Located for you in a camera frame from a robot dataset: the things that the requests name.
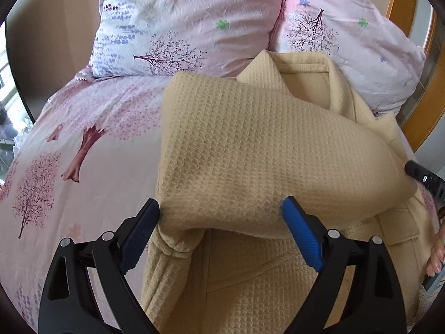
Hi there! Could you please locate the white and pink floral pillow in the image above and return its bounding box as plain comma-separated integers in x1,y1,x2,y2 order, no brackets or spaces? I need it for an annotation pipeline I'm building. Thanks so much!
90,0,287,79

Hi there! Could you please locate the pink floral bed cover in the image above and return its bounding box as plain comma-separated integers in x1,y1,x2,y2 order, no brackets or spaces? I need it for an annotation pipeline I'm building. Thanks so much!
0,73,176,334

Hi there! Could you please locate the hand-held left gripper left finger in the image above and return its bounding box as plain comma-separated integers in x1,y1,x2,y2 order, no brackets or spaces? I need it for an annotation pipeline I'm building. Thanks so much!
38,198,164,334

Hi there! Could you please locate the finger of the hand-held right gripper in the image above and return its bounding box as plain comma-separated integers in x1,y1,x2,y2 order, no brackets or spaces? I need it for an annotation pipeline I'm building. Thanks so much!
404,160,445,204

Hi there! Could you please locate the pink tree print pillow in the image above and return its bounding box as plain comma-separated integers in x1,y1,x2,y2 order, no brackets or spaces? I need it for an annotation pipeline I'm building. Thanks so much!
269,0,427,117

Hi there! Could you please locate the window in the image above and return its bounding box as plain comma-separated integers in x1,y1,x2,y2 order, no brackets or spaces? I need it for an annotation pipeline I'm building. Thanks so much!
0,21,35,181

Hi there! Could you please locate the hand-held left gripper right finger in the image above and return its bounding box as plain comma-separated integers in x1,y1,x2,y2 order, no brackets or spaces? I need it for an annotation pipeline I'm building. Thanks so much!
281,196,407,334

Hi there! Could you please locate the wooden door frame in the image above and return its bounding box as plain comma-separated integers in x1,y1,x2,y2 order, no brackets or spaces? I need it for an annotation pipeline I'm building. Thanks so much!
384,0,445,154

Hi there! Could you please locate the person's right hand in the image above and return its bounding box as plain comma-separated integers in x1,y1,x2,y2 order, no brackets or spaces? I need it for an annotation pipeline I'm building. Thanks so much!
426,228,445,279

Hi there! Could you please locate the frosted glass door panel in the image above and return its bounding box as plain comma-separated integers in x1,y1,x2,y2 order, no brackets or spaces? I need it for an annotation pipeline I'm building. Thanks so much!
400,7,437,126

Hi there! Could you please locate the yellow waffle bathrobe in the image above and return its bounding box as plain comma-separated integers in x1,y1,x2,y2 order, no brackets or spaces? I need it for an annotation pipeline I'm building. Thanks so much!
141,49,439,334

